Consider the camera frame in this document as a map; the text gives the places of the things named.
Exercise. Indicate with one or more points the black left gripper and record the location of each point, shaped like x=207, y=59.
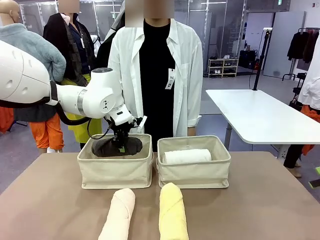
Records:
x=123, y=132

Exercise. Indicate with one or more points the dark grey towel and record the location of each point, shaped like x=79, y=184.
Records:
x=132, y=147

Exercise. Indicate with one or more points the white towel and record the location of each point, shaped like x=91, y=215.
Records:
x=187, y=156

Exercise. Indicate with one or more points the cream towel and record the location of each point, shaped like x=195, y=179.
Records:
x=117, y=215

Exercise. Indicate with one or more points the yellow towel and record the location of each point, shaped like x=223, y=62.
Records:
x=173, y=212

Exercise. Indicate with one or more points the person's left forearm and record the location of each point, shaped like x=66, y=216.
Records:
x=191, y=131

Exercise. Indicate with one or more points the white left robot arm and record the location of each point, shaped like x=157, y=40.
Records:
x=100, y=95

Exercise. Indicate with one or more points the cream fabric basket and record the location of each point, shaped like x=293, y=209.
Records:
x=115, y=172
x=193, y=173

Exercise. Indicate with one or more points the black t-shirt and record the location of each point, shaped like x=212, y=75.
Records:
x=156, y=100

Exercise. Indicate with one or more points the orange garment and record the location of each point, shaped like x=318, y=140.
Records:
x=311, y=113

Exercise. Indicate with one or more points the white paper hang tag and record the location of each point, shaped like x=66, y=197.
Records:
x=170, y=80

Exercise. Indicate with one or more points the white table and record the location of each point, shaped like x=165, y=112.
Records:
x=262, y=117

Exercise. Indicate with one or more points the person in white coat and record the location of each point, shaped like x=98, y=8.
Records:
x=312, y=92

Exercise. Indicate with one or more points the grey black hanging coat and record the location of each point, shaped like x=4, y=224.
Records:
x=103, y=55

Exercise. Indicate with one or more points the person in white shirt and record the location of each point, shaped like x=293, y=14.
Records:
x=187, y=75

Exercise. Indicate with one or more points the person in yellow skirt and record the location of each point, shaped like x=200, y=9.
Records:
x=77, y=50

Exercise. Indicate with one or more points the orange cloth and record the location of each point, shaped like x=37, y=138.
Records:
x=6, y=120

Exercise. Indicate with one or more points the mannequin in blue fleece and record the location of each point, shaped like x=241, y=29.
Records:
x=45, y=50

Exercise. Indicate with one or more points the wooden shoe rack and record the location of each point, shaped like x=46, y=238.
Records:
x=222, y=67

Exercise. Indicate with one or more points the black pole stand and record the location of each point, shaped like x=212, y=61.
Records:
x=261, y=60

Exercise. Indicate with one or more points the clothes rack with dark garments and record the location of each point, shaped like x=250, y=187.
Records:
x=297, y=47

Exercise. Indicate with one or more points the black bags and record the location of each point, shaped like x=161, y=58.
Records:
x=247, y=58

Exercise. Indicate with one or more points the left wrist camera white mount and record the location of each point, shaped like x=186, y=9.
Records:
x=142, y=123

